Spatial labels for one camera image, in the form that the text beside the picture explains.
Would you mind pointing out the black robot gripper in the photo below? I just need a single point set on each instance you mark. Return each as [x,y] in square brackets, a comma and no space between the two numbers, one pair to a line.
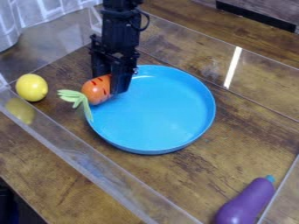
[113,48]

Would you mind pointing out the orange toy carrot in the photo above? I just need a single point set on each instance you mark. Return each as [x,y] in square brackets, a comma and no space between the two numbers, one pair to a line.
[92,94]

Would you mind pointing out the blue round plastic tray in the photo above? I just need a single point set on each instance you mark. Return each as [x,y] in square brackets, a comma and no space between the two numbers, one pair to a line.
[160,115]

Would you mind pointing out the yellow toy lemon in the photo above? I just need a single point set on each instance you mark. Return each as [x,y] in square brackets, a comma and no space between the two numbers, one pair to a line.
[31,87]

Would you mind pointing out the white grid curtain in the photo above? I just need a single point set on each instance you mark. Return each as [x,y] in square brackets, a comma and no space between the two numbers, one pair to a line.
[20,14]

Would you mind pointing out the purple toy eggplant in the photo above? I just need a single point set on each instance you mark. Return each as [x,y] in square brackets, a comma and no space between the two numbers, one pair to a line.
[246,206]

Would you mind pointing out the clear acrylic barrier wall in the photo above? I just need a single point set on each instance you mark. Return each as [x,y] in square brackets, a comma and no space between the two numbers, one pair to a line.
[132,193]

